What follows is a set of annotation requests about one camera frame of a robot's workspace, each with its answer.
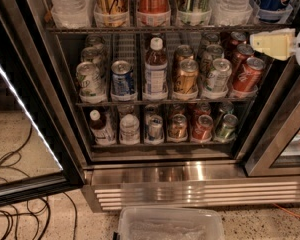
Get red can shelf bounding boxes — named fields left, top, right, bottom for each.
left=232, top=57, right=265, bottom=92
left=192, top=115, right=213, bottom=143

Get open glass fridge door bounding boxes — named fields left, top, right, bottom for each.
left=0, top=8, right=83, bottom=207

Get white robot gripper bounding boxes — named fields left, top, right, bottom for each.
left=250, top=28, right=300, bottom=66

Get gold can second row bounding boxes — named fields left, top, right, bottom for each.
left=173, top=44, right=194, bottom=69

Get red can bottom shelf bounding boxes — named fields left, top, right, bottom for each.
left=192, top=115, right=213, bottom=143

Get clear water bottle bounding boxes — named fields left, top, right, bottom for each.
left=210, top=0, right=253, bottom=26
left=51, top=0, right=93, bottom=29

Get small water bottle bottom shelf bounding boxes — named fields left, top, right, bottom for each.
left=119, top=114, right=140, bottom=145

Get green can bottom shelf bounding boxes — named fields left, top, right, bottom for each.
left=214, top=114, right=238, bottom=143

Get blue silver can middle shelf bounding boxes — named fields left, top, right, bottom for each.
left=111, top=60, right=136, bottom=101

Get small tea bottle bottom shelf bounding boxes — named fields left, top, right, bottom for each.
left=89, top=110, right=116, bottom=146

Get gold can bottom shelf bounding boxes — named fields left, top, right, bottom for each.
left=168, top=114, right=187, bottom=142

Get orange cable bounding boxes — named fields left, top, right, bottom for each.
left=273, top=203, right=300, bottom=222

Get silver slim can bottom shelf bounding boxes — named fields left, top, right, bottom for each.
left=145, top=115, right=164, bottom=145

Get black floor cables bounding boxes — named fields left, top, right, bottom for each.
left=0, top=125, right=78, bottom=240

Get clear water bottle top left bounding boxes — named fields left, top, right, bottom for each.
left=51, top=0, right=93, bottom=29

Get gold can top shelf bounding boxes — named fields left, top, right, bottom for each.
left=94, top=0, right=129, bottom=27

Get tea bottle white cap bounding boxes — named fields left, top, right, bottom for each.
left=144, top=37, right=168, bottom=100

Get clear plastic bin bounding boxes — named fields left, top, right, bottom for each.
left=113, top=206, right=225, bottom=240

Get red can second row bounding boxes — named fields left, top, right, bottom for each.
left=231, top=43, right=254, bottom=74

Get red can front middle shelf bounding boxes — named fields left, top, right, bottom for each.
left=232, top=57, right=265, bottom=92

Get orange can top shelf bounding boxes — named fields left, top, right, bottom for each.
left=137, top=0, right=171, bottom=27

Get gold can front middle shelf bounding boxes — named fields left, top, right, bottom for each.
left=173, top=59, right=199, bottom=100

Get green striped can top shelf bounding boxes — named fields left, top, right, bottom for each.
left=176, top=0, right=212, bottom=26

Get clear water bottle top right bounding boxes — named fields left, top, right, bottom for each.
left=210, top=0, right=253, bottom=26

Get right glass fridge door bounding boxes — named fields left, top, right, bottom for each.
left=244, top=72, right=300, bottom=177

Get gold can shelf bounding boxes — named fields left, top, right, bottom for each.
left=168, top=114, right=187, bottom=142
left=173, top=59, right=199, bottom=100
left=94, top=0, right=129, bottom=27

